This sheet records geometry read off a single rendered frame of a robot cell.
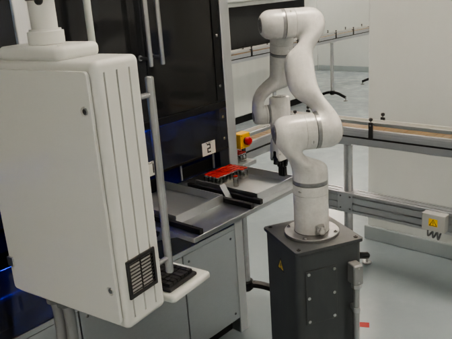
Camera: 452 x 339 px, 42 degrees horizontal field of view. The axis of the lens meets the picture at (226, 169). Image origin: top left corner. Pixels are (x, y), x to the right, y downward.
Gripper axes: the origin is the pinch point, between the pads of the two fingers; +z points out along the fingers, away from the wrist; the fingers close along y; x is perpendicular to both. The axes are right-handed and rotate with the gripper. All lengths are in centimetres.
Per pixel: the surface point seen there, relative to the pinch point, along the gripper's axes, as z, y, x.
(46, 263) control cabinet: 1, 107, -9
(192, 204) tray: 7.0, 35.7, -19.1
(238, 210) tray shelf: 7.4, 30.5, 0.7
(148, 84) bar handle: -50, 83, 17
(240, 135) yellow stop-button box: -8.5, -14.7, -34.6
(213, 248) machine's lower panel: 41, 8, -36
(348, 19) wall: -17, -797, -425
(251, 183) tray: 6.6, 3.8, -14.4
